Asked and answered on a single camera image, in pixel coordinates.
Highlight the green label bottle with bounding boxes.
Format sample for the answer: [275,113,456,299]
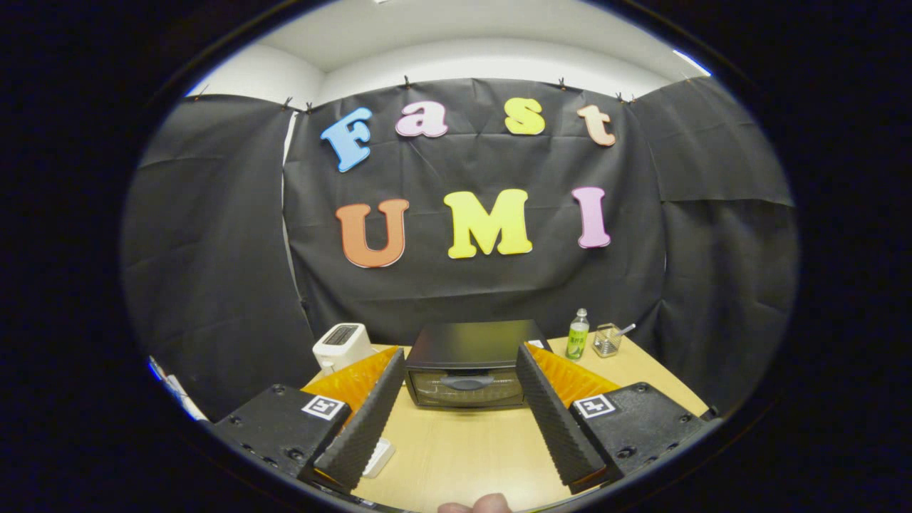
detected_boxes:
[566,308,590,361]

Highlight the white pop-up toaster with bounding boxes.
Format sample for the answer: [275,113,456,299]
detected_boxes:
[312,323,375,375]

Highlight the white rectangular dish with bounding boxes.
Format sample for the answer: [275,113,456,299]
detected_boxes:
[361,437,397,479]

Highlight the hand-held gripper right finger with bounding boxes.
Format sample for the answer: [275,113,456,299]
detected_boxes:
[516,343,722,494]

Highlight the blue and white papers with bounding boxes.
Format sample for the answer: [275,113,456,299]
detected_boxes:
[146,355,207,423]

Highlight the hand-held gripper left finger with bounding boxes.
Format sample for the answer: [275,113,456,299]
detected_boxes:
[212,347,405,494]

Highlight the black toaster oven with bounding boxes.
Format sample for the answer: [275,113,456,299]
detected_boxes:
[404,320,553,410]

